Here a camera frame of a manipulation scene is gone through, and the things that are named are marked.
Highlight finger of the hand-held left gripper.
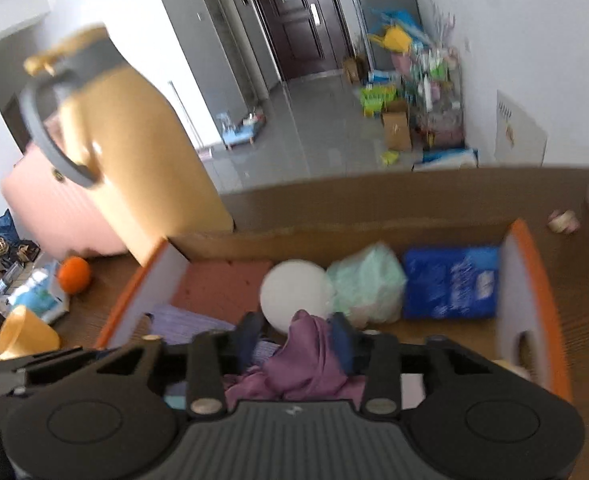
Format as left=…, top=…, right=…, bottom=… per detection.
left=0, top=346, right=112, bottom=386

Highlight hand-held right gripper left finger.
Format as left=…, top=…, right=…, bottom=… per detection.
left=74, top=312, right=268, bottom=418

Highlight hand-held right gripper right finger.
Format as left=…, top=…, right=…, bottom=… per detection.
left=329, top=312, right=505, bottom=418

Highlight purple satin cloth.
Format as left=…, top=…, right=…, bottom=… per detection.
left=223, top=309, right=368, bottom=413

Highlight brown layered sponge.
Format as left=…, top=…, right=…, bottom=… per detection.
left=169, top=259, right=274, bottom=326

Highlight white ball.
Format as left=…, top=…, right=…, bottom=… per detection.
left=259, top=259, right=336, bottom=333

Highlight purple towel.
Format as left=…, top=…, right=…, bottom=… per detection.
left=147, top=305, right=275, bottom=366

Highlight blue packet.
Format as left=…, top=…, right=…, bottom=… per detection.
left=402, top=245, right=503, bottom=321

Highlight red cardboard box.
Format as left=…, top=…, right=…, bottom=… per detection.
left=93, top=217, right=573, bottom=406

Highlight yellow mug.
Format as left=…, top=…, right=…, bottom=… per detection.
left=0, top=305, right=61, bottom=363

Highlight blue white tissue pack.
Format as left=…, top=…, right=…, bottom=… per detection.
left=7, top=260, right=71, bottom=325

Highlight orange fruit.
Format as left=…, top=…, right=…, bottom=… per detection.
left=57, top=256, right=92, bottom=295

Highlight pink suitcase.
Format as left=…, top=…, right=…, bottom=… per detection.
left=0, top=115, right=130, bottom=261

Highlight small blue stool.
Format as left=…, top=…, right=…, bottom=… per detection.
left=218, top=110, right=268, bottom=151

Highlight yellow thermos jug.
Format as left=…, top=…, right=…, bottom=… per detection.
left=18, top=22, right=235, bottom=268

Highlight green plastic stool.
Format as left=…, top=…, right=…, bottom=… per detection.
left=361, top=85, right=399, bottom=118

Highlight clear storage rack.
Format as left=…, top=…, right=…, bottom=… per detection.
left=407, top=45, right=468, bottom=148

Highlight small cardboard box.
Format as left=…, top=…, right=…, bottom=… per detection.
left=343, top=55, right=368, bottom=86

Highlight white board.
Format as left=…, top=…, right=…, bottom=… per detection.
left=495, top=89, right=548, bottom=167

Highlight pink plastic bucket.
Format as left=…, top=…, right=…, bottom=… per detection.
left=391, top=52, right=413, bottom=78

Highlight yellow watering can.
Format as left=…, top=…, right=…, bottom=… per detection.
left=369, top=25, right=411, bottom=53

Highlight grey interior door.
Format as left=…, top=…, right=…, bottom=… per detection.
left=192, top=0, right=270, bottom=106

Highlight dark brown entrance door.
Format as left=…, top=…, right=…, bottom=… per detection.
left=239, top=0, right=353, bottom=82

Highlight blue plastic bag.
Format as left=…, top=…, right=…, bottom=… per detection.
left=372, top=7, right=430, bottom=48

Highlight pale dried plant sprigs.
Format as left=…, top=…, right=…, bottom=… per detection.
left=432, top=0, right=458, bottom=43

